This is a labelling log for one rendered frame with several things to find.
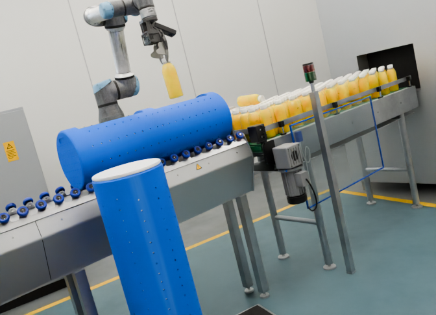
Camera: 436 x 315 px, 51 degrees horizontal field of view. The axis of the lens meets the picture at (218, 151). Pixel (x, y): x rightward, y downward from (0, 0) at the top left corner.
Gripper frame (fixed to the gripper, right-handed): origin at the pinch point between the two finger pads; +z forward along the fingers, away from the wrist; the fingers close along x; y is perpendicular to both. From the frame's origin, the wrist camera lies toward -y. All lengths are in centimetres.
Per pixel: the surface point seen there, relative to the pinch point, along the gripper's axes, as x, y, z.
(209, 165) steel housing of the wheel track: -12, -15, 56
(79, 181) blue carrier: -16, 51, 43
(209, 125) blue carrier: -9.9, -20.7, 35.9
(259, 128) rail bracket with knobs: -1, -45, 45
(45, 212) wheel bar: -11, 70, 51
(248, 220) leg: -20, -35, 94
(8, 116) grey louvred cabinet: -172, 40, -9
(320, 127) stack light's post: 10, -79, 54
